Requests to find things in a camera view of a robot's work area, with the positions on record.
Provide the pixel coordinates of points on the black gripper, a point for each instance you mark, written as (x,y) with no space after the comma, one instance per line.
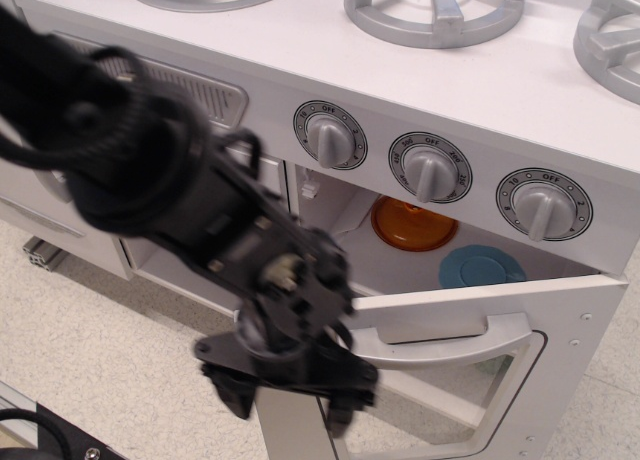
(256,355)

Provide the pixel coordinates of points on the white oven door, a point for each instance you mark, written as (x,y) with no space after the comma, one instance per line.
(503,408)

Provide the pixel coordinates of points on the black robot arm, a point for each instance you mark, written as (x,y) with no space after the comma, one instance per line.
(141,160)

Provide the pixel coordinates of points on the orange bowl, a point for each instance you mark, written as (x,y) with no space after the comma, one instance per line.
(410,228)

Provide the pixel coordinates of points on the blue plate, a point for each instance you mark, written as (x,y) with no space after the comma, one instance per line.
(479,265)

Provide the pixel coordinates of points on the white cabinet door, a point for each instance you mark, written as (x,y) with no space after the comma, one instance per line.
(259,179)

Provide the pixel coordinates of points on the grey left stove knob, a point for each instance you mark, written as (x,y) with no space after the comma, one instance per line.
(330,135)

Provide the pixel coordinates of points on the grey stove knob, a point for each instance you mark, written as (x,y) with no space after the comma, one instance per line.
(430,167)
(330,135)
(544,205)

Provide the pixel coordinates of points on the grey middle stove knob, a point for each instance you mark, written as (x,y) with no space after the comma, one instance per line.
(430,167)

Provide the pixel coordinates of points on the grey vent grille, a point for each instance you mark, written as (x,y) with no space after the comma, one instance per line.
(223,102)

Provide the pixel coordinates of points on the white toy kitchen unit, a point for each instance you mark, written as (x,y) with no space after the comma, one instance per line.
(520,100)

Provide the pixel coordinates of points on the grey right stove knob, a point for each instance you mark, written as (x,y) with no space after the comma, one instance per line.
(544,205)

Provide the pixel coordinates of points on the grey left burner grate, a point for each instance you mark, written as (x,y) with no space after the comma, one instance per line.
(435,24)

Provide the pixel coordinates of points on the grey burner grate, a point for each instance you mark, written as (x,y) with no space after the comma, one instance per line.
(603,55)
(435,24)

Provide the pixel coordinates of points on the grey right burner grate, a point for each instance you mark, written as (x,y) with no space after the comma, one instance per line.
(603,55)

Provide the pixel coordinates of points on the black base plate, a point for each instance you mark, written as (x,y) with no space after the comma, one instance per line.
(42,434)

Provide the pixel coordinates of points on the aluminium frame rail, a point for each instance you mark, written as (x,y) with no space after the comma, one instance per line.
(43,254)

